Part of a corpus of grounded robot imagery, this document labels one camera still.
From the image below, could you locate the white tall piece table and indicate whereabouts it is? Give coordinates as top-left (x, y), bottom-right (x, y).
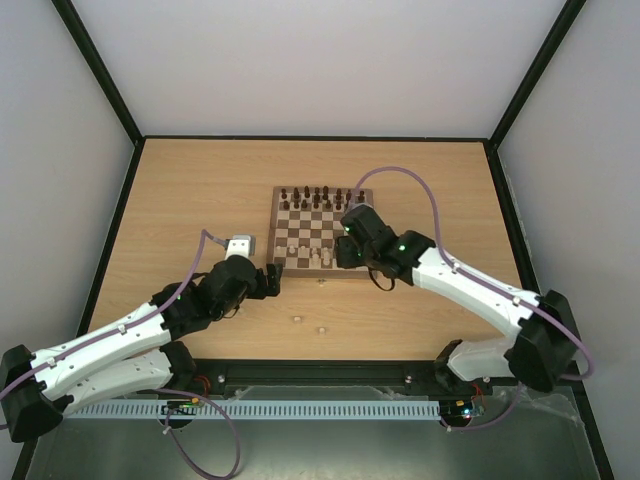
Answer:
top-left (310, 254), bottom-right (321, 269)

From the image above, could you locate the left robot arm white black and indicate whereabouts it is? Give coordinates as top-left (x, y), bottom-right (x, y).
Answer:
top-left (1, 255), bottom-right (283, 443)

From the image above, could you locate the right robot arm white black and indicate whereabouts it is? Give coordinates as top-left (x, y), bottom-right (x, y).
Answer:
top-left (334, 204), bottom-right (577, 392)

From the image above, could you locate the wooden chess board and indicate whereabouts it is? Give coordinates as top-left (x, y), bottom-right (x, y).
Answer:
top-left (267, 185), bottom-right (374, 280)

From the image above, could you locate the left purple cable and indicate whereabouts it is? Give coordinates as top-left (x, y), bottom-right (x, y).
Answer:
top-left (0, 228), bottom-right (242, 479)

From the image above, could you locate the purple cable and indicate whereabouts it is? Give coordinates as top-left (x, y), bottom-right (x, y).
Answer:
top-left (349, 166), bottom-right (597, 431)
top-left (0, 228), bottom-right (242, 479)

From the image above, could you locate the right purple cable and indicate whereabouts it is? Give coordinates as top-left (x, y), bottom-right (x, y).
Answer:
top-left (349, 166), bottom-right (597, 431)

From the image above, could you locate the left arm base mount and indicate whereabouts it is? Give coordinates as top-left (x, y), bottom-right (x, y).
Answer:
top-left (163, 359), bottom-right (227, 396)

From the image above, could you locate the black aluminium frame rail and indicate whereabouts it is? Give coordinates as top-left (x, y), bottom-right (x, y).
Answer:
top-left (189, 357), bottom-right (581, 389)

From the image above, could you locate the light blue cable duct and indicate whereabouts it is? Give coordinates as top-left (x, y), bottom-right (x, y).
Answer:
top-left (71, 399), bottom-right (441, 421)

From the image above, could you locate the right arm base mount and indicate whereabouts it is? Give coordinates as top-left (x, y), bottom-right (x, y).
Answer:
top-left (403, 361), bottom-right (493, 397)

